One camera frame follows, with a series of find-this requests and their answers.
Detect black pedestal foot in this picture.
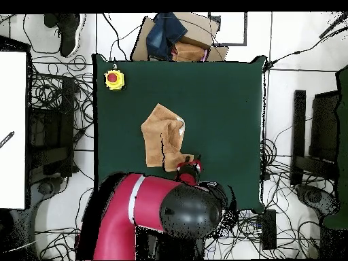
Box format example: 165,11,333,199
295,184,341,218
29,176,65,210

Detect black rod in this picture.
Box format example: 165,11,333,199
318,12,348,39

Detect blue denim jeans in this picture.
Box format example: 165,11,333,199
145,12,189,61

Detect yellow emergency stop button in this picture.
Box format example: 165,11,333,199
104,69,126,92

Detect black flat bar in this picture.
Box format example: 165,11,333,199
290,89,307,188

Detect black square metal frame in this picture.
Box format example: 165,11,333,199
207,11,249,47

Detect black equipment case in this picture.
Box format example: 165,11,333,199
27,74,76,179

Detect folded tan towel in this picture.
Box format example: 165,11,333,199
171,41,209,63

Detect person's foot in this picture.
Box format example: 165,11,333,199
43,13,58,29
55,13,82,58

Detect dark green table cloth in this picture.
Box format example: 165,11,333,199
91,53,268,215

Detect brown cardboard box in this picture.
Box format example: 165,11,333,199
130,12,230,63

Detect black cable with connector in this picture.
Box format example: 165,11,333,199
264,25,348,70

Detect white desk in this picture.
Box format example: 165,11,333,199
0,51,27,210

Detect green cloth on side table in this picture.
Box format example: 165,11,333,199
322,64,348,230

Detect tan terry towel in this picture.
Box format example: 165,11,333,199
140,103,195,173

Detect black power strip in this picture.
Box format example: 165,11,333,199
260,209,278,251

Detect black box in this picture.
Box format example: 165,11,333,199
309,90,341,164

